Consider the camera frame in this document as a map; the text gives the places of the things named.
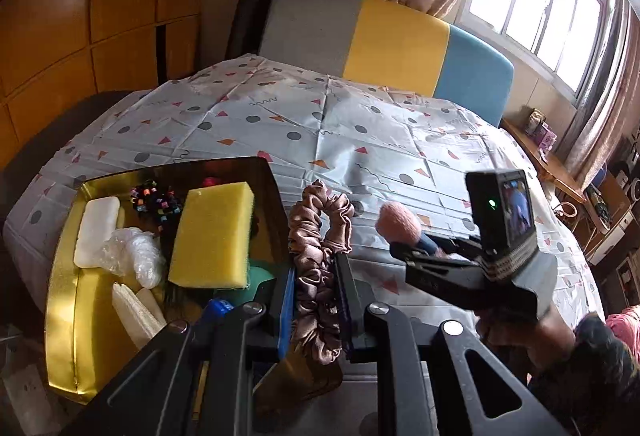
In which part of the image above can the patterned grey tablecloth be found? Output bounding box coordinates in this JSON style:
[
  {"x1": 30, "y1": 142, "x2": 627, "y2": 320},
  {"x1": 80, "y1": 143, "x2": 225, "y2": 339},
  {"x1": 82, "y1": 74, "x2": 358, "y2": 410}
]
[{"x1": 2, "y1": 52, "x2": 601, "y2": 436}]

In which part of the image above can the wooden wall cabinet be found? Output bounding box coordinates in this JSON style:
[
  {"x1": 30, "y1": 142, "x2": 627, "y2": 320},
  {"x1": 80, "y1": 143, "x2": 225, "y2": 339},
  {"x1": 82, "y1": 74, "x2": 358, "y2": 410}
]
[{"x1": 1, "y1": 0, "x2": 202, "y2": 164}]

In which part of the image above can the wooden side shelf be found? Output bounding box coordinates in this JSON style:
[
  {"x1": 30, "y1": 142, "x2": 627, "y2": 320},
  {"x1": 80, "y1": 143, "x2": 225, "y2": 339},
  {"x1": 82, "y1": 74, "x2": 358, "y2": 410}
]
[{"x1": 500, "y1": 118, "x2": 586, "y2": 204}]

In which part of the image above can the black colourful beaded scrunchie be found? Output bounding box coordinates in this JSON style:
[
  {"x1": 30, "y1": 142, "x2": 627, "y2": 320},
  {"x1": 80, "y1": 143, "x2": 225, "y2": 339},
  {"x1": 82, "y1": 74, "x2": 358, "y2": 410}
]
[{"x1": 129, "y1": 179, "x2": 183, "y2": 230}]

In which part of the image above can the clear plastic shower cap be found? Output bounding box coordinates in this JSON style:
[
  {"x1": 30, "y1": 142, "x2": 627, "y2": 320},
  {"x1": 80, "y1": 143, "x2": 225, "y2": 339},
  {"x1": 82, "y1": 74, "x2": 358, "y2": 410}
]
[{"x1": 99, "y1": 227, "x2": 165, "y2": 289}]

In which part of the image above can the beige cloth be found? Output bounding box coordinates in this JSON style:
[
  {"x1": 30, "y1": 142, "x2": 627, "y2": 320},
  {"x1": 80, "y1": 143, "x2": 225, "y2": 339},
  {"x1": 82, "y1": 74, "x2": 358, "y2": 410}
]
[{"x1": 112, "y1": 283, "x2": 167, "y2": 349}]

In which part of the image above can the gold box with maroon side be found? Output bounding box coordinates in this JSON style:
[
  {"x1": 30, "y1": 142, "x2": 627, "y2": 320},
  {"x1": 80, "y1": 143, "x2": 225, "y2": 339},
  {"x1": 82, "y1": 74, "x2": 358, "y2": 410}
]
[{"x1": 43, "y1": 155, "x2": 346, "y2": 406}]

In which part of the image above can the grey yellow blue sofa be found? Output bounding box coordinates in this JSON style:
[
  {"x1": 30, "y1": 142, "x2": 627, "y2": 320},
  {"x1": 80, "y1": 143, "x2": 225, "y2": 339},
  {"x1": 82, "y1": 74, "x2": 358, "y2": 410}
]
[{"x1": 259, "y1": 0, "x2": 514, "y2": 125}]

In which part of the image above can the blue textured sponge block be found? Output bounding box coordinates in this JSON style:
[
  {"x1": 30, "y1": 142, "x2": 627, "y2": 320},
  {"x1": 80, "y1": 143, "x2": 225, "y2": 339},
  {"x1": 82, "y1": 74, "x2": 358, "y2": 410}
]
[{"x1": 200, "y1": 298, "x2": 234, "y2": 323}]

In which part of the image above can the black rolled mat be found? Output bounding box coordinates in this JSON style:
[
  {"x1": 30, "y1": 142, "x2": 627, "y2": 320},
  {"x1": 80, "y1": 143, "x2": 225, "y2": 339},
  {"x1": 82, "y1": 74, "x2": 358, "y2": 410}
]
[{"x1": 226, "y1": 0, "x2": 272, "y2": 59}]

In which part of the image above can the pink towel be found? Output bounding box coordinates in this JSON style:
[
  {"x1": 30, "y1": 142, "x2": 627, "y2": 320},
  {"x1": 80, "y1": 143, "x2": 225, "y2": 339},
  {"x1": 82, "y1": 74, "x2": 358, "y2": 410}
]
[{"x1": 375, "y1": 202, "x2": 444, "y2": 256}]

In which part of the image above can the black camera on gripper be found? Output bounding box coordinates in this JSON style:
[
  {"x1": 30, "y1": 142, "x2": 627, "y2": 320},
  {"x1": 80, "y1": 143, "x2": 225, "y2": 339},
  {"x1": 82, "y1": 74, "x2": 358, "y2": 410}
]
[{"x1": 464, "y1": 170, "x2": 535, "y2": 263}]

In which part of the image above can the white soap bar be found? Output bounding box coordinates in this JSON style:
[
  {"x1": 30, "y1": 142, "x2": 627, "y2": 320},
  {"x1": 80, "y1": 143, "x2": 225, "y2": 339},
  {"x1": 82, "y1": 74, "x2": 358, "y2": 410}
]
[{"x1": 74, "y1": 196, "x2": 120, "y2": 268}]

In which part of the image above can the yellow green scouring sponge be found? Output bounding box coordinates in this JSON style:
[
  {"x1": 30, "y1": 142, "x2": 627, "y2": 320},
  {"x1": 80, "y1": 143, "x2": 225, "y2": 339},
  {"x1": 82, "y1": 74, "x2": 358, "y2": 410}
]
[{"x1": 168, "y1": 182, "x2": 254, "y2": 290}]

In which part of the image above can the red plush item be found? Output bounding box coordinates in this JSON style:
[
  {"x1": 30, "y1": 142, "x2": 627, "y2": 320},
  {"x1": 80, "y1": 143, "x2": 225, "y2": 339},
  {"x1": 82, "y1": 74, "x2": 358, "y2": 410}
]
[{"x1": 201, "y1": 176, "x2": 224, "y2": 188}]

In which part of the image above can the pink satin scrunchie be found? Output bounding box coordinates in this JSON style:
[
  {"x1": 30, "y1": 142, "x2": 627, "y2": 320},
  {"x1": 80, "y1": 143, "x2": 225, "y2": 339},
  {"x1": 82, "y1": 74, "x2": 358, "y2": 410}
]
[{"x1": 288, "y1": 179, "x2": 355, "y2": 366}]

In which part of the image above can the person right hand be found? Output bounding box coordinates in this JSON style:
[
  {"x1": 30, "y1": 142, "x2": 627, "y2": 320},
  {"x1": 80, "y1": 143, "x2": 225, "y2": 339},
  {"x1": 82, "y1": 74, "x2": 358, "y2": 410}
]
[{"x1": 475, "y1": 304, "x2": 576, "y2": 371}]

